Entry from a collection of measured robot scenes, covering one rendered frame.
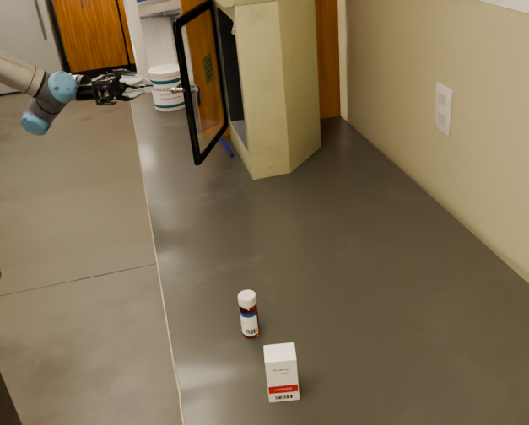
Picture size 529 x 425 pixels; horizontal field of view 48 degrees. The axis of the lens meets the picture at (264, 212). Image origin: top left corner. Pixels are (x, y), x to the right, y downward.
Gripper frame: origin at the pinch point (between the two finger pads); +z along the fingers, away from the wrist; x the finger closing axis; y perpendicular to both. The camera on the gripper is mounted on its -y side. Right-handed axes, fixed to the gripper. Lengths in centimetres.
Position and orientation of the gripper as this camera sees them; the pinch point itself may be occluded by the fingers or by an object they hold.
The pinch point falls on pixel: (149, 84)
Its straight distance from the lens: 173.3
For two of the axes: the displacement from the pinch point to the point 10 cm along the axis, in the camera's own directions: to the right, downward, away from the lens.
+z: 9.7, 0.4, -2.4
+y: -2.3, 4.9, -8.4
